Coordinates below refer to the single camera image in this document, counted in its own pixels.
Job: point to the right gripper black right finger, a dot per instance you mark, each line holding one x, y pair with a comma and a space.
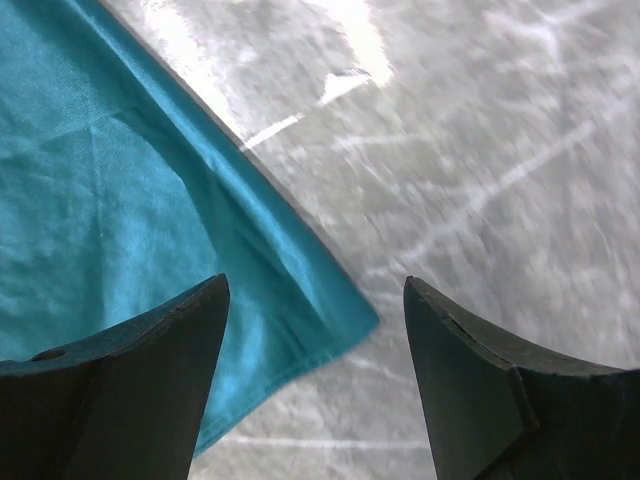
498, 406

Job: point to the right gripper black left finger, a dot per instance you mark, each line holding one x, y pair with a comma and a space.
125, 403

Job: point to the teal satin napkin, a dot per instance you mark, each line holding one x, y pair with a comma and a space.
118, 193

